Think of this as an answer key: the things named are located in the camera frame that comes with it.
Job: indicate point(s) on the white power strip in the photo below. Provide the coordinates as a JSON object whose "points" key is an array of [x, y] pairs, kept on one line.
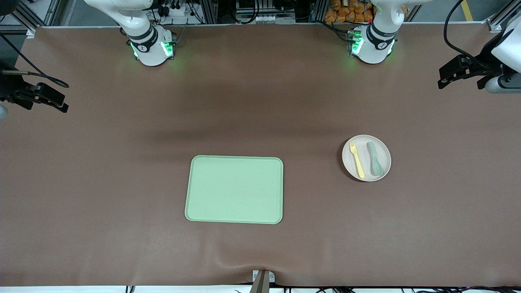
{"points": [[179, 11]]}

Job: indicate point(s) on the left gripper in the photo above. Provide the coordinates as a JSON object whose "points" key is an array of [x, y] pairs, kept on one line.
{"points": [[484, 64]]}

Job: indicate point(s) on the aluminium frame post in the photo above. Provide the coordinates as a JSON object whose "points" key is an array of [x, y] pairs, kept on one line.
{"points": [[208, 12]]}

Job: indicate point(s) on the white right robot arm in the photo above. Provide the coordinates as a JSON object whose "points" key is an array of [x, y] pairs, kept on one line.
{"points": [[150, 49]]}

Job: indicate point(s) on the light green rectangular tray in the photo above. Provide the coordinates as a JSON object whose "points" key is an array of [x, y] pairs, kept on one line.
{"points": [[234, 189]]}

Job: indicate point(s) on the yellow plastic fork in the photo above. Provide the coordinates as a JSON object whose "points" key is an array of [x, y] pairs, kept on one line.
{"points": [[360, 169]]}

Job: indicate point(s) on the bag of orange buns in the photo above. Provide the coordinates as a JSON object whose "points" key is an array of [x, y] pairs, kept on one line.
{"points": [[346, 12]]}

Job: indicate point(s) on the round beige plate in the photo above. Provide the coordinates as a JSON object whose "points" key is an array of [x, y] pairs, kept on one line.
{"points": [[351, 169]]}

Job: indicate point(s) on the brown table mat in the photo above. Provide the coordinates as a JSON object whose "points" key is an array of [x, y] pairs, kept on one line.
{"points": [[122, 203]]}

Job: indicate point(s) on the aluminium frame profile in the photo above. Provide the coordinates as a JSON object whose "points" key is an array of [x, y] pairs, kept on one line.
{"points": [[494, 25], [31, 33]]}

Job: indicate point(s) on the green plastic spoon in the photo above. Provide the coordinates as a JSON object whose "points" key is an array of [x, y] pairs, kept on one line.
{"points": [[377, 167]]}

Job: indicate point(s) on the metal table edge bracket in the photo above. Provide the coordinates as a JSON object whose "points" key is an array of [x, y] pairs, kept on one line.
{"points": [[262, 283]]}

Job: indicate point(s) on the white terminal block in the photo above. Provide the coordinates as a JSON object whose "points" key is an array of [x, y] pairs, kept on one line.
{"points": [[264, 19]]}

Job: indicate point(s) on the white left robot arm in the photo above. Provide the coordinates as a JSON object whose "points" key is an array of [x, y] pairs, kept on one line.
{"points": [[374, 44]]}

